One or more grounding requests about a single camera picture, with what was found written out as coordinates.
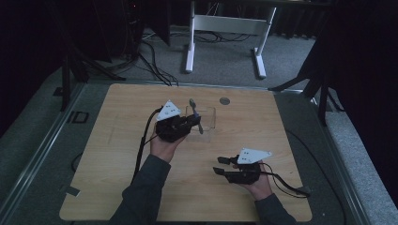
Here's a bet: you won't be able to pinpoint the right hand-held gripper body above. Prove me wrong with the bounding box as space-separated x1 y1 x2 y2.
229 147 272 185

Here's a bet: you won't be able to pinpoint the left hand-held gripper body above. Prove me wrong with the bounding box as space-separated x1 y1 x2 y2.
155 99 191 143

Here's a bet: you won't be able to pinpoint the clear plastic container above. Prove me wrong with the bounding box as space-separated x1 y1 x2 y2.
184 105 217 143

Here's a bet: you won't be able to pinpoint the person's right hand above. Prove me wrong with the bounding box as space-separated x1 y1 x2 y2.
238 163 273 202

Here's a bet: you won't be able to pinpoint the person's left hand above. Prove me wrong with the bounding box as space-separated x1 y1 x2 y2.
149 125 187 163

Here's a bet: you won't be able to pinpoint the black metal stand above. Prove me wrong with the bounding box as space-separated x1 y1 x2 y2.
53 54 127 113
268 60 346 127

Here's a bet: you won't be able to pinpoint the dark computer tower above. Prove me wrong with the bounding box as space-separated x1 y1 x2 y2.
92 0 145 65

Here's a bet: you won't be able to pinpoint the grey tape piece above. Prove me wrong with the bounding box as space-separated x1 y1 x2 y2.
59 185 82 198

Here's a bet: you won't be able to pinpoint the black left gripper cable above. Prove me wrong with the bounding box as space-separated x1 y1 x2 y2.
130 106 164 186

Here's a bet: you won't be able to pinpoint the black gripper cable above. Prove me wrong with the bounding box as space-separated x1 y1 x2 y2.
130 106 164 186
259 161 312 200

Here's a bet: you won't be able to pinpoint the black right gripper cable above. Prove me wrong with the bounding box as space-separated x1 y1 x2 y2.
259 161 312 200

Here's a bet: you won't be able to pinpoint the bundle of black floor cables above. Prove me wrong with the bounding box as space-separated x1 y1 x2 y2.
137 39 180 87

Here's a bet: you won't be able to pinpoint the thin black floor cable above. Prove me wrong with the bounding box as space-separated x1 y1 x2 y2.
285 129 347 225

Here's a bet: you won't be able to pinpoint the cables under white desk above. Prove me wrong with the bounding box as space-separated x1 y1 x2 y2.
193 29 253 44

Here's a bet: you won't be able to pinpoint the metal floor rail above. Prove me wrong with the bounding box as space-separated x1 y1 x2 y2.
0 82 86 220
308 97 374 225

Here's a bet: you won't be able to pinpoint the white desk frame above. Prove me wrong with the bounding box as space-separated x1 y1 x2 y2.
184 0 278 80

